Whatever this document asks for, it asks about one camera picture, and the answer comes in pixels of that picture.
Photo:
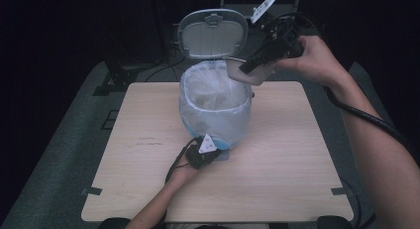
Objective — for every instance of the translucent plastic bin liner bag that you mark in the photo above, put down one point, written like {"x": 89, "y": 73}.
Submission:
{"x": 214, "y": 123}

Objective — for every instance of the person's right hand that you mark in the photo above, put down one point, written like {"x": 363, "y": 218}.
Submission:
{"x": 317, "y": 62}

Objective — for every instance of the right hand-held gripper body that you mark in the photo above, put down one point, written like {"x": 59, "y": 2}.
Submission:
{"x": 280, "y": 37}

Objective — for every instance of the grey tape strip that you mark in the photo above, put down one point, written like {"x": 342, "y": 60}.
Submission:
{"x": 91, "y": 191}
{"x": 338, "y": 191}

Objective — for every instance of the person's left hand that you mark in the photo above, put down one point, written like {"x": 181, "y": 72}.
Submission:
{"x": 181, "y": 175}

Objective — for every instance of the dark floor panel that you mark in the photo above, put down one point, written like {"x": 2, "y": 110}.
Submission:
{"x": 110, "y": 120}

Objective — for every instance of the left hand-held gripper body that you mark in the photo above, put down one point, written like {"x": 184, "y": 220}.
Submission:
{"x": 199, "y": 158}

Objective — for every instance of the black stand base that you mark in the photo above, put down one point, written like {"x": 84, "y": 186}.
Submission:
{"x": 114, "y": 83}

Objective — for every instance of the white bowl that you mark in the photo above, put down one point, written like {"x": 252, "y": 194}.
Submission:
{"x": 254, "y": 77}

